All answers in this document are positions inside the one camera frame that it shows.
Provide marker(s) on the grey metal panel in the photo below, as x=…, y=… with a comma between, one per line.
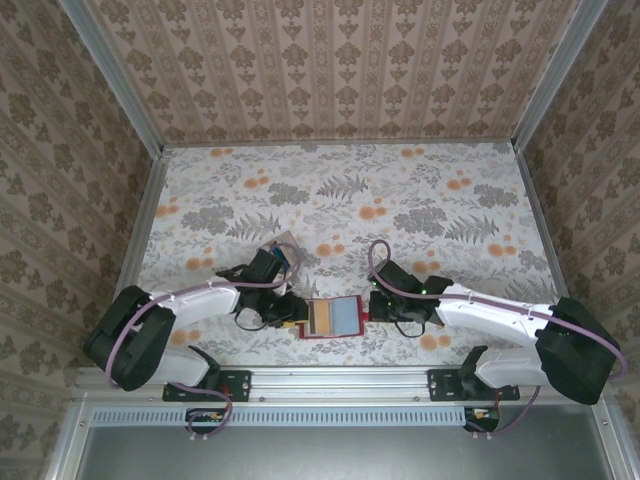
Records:
x=340, y=455

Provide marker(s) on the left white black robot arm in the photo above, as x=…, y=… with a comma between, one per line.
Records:
x=200, y=300

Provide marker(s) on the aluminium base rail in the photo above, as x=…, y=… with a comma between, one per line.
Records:
x=340, y=382

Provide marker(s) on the dark blue credit card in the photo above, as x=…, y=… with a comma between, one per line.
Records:
x=279, y=249

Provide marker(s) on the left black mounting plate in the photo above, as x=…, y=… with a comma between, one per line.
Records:
x=235, y=385

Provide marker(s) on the aluminium table side rail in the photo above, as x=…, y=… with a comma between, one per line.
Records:
x=544, y=220
x=144, y=220

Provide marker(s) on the aluminium table end rail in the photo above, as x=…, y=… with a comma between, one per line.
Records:
x=340, y=144

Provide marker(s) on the light blue credit card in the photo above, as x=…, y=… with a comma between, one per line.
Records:
x=346, y=316

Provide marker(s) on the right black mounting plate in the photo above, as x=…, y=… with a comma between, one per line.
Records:
x=442, y=385

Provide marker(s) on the small black connector board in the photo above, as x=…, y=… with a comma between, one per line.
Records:
x=482, y=415
x=202, y=416

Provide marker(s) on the clear plastic card box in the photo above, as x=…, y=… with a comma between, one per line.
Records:
x=286, y=236

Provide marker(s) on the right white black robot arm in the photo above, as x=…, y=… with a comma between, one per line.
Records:
x=490, y=317

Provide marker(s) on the red card holder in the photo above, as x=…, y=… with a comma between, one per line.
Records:
x=330, y=337

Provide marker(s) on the black mounting plate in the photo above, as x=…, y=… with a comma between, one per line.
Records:
x=442, y=385
x=235, y=385

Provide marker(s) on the aluminium frame post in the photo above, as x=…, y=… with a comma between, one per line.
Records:
x=119, y=75
x=555, y=75

